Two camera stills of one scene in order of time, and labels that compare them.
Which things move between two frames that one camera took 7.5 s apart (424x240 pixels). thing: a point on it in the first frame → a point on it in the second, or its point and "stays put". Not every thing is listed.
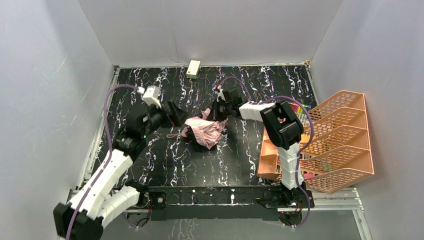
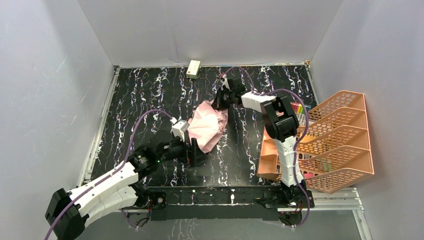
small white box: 193,69 stays put
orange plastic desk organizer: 337,149 stays put
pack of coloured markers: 300,112 stays put
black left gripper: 171,113 → 192,152
